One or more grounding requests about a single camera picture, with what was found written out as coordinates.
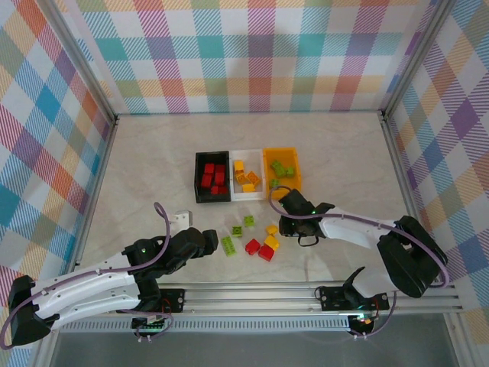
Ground white plastic container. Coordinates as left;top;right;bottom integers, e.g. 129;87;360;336
228;148;267;202

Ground orange plastic container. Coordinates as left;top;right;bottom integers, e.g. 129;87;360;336
261;147;303;194

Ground black plastic container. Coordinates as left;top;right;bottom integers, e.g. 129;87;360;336
193;151;233;204

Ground black board green lights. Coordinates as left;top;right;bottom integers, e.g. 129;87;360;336
131;311;169;332

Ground small board orange connector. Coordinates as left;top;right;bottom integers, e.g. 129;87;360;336
349;313;377;332

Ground plaid backdrop cloth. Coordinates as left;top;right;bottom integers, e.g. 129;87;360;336
76;0;421;115
385;0;489;330
0;0;115;307

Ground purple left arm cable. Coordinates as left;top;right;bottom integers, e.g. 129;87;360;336
0;201;173;349

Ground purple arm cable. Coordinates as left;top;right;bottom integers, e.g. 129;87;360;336
267;185;449;341
0;201;173;349

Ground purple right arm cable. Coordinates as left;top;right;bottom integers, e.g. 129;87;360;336
267;185;449;341

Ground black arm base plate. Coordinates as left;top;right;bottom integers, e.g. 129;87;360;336
158;288;186;313
319;285;390;311

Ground wide aluminium base rail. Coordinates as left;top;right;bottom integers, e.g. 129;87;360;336
47;281;461;317

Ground grey slotted cable duct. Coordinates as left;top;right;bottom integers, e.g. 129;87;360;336
60;319;352;333

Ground aluminium side rail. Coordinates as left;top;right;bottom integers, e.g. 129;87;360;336
64;114;120;287
380;110;440;284

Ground aluminium frame leg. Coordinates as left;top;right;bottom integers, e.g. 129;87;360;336
442;313;473;367
34;334;60;367

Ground aluminium upright post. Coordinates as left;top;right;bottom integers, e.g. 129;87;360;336
380;0;458;122
36;0;119;125

